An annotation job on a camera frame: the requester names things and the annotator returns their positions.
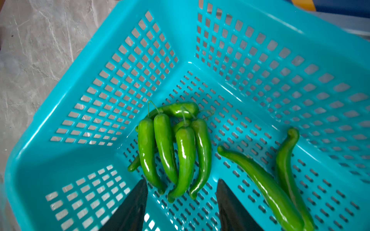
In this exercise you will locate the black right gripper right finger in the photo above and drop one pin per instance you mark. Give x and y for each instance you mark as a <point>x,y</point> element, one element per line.
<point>233,215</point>

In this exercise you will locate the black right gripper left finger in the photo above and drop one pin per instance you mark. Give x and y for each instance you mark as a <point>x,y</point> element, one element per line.
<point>130,215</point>

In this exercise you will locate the small green pepper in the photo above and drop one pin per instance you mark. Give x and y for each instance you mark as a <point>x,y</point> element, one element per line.
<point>285,212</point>
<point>204,149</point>
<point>149,131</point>
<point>185,139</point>
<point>136,163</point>
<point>164,140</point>
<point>286,179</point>

